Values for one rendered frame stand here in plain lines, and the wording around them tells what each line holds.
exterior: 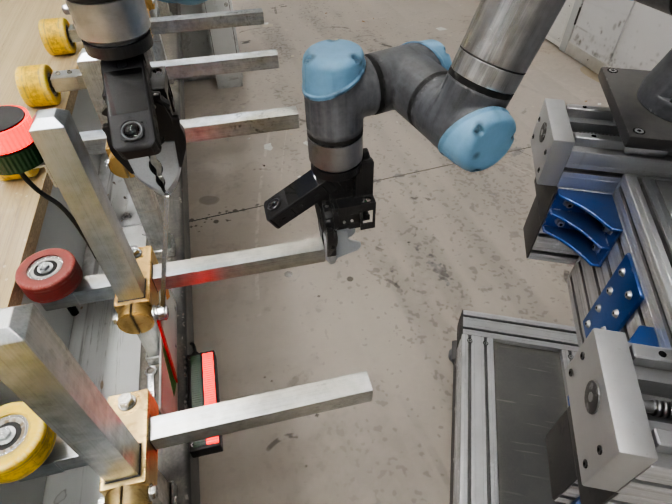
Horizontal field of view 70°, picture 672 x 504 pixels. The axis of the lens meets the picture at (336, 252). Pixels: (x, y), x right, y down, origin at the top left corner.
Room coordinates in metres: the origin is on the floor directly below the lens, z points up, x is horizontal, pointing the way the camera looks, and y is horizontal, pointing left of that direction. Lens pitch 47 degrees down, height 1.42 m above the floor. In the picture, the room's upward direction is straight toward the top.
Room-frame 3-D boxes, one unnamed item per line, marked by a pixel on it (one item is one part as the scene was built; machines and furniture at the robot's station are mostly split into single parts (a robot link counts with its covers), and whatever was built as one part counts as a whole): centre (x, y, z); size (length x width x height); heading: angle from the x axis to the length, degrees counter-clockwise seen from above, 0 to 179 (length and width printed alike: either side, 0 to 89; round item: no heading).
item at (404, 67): (0.58, -0.10, 1.12); 0.11 x 0.11 x 0.08; 26
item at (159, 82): (0.53, 0.24, 1.15); 0.09 x 0.08 x 0.12; 13
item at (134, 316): (0.46, 0.31, 0.85); 0.13 x 0.06 x 0.05; 13
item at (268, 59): (0.98, 0.37, 0.95); 0.50 x 0.04 x 0.04; 103
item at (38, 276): (0.46, 0.42, 0.85); 0.08 x 0.08 x 0.11
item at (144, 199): (0.69, 0.36, 0.88); 0.03 x 0.03 x 0.48; 13
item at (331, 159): (0.56, 0.00, 1.04); 0.08 x 0.08 x 0.05
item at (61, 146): (0.44, 0.30, 0.92); 0.03 x 0.03 x 0.48; 13
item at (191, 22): (1.22, 0.43, 0.95); 0.50 x 0.04 x 0.04; 103
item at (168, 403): (0.42, 0.27, 0.75); 0.26 x 0.01 x 0.10; 13
